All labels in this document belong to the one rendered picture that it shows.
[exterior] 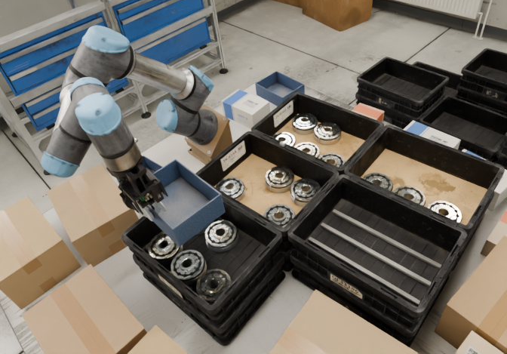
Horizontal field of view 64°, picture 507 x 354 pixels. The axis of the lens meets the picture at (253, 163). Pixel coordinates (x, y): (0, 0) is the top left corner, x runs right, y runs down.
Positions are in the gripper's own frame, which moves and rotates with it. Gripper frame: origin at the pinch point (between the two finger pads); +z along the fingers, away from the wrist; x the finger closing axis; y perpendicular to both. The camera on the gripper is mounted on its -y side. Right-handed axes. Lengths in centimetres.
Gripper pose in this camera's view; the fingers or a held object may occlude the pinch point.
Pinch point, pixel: (152, 211)
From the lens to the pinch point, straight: 105.4
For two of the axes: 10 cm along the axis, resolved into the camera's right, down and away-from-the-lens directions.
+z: 1.6, 6.8, 7.1
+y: 6.7, 4.6, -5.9
